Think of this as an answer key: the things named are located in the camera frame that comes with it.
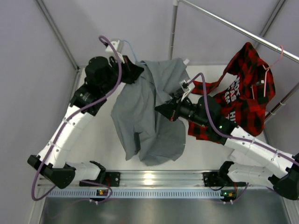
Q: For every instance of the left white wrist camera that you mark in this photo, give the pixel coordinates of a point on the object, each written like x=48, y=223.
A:
x=117, y=45

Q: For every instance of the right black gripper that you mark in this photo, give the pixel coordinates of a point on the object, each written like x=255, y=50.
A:
x=171, y=111

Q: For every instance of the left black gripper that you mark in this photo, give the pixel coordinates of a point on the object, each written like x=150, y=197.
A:
x=131, y=70

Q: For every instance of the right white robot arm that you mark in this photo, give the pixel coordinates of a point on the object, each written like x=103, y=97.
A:
x=277, y=170

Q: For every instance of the grey button shirt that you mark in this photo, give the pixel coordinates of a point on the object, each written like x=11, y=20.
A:
x=141, y=130

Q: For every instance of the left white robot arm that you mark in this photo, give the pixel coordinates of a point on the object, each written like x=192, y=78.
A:
x=101, y=77

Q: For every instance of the pink plastic hanger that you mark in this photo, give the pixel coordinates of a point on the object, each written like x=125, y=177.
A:
x=269, y=67

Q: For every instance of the aluminium mounting rail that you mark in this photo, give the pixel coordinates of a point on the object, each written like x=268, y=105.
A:
x=154, y=179

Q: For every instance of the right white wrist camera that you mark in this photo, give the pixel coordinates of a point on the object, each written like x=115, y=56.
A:
x=187, y=87

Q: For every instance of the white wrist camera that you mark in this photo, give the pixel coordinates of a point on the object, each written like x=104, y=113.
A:
x=187, y=87
x=117, y=45

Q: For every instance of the red black plaid shirt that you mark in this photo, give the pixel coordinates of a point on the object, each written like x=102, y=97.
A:
x=243, y=101

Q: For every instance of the slotted cable duct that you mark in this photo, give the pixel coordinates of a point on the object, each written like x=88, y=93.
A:
x=137, y=193

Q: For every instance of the light blue plastic hanger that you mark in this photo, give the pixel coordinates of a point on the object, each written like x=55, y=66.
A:
x=132, y=51

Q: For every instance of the metal clothes rack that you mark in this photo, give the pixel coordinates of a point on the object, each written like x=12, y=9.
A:
x=259, y=39

